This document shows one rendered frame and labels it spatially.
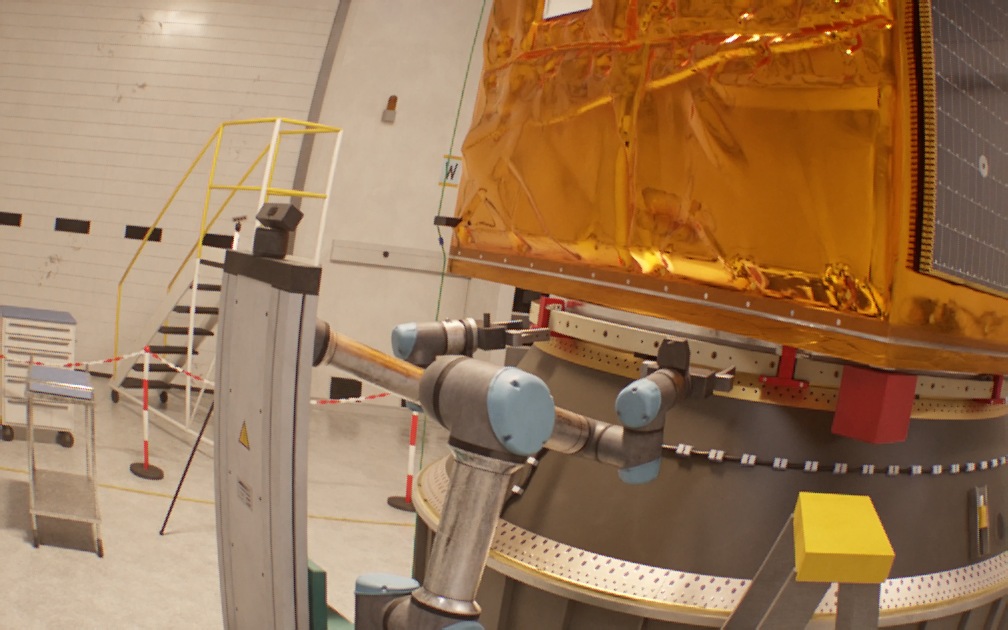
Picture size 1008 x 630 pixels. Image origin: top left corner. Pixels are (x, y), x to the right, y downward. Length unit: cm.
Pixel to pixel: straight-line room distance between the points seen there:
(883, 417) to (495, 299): 826
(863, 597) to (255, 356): 110
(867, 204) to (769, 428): 62
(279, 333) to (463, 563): 45
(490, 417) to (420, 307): 895
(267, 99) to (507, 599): 788
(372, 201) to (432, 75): 150
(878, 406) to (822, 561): 61
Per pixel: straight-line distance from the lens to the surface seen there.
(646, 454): 174
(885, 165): 172
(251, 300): 164
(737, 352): 207
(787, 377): 203
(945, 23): 190
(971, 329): 201
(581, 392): 232
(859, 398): 178
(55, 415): 644
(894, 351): 172
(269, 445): 156
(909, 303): 174
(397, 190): 1014
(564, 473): 222
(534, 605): 216
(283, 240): 162
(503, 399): 139
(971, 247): 189
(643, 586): 198
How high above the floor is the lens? 184
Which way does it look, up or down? 3 degrees down
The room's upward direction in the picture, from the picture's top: 8 degrees clockwise
